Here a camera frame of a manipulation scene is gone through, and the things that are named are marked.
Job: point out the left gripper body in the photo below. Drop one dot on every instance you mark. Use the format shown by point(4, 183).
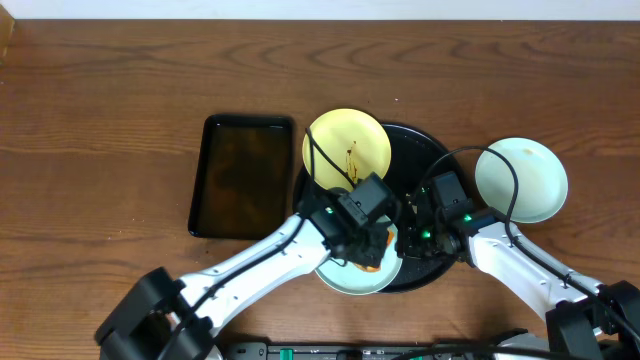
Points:
point(368, 248)

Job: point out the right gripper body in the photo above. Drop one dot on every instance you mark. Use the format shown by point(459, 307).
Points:
point(420, 240)

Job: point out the green and orange sponge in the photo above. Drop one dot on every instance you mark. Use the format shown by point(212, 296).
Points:
point(369, 252)

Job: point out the light blue plate front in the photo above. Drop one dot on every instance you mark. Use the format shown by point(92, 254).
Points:
point(354, 280)

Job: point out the light blue plate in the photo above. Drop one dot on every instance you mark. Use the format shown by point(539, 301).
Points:
point(542, 179)
point(354, 280)

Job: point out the yellow plate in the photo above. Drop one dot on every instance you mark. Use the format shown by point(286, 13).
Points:
point(354, 140)

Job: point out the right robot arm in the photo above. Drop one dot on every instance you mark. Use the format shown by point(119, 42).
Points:
point(585, 319)

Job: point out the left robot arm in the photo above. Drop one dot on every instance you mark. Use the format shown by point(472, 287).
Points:
point(165, 318)

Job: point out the black round tray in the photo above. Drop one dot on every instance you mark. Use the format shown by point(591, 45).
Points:
point(416, 159)

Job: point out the black rectangular water tray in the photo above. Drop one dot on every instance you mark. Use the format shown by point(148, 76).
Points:
point(243, 177)

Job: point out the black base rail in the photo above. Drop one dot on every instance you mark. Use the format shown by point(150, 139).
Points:
point(265, 351)

